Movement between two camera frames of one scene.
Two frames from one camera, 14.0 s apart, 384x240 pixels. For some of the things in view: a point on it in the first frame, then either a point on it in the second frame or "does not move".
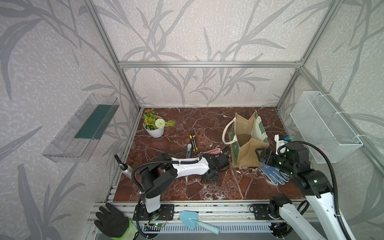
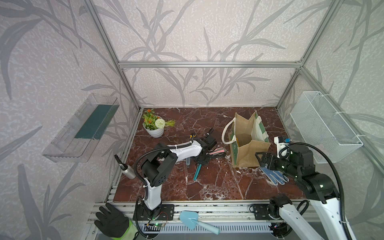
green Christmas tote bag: [244, 137] does not move
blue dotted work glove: [275, 175] does not move
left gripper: [214, 181] -> [204, 163]
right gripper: [271, 154] does not move
